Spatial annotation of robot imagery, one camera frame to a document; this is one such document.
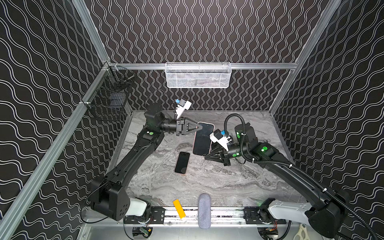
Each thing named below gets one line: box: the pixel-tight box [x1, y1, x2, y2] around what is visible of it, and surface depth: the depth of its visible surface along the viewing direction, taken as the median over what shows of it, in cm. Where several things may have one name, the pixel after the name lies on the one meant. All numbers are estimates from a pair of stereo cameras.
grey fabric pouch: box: [198, 193, 211, 230], surface depth 75 cm
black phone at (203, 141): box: [192, 122, 215, 156], surface depth 63 cm
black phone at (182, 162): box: [174, 151, 190, 174], surface depth 94 cm
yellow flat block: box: [173, 199, 186, 219], surface depth 78 cm
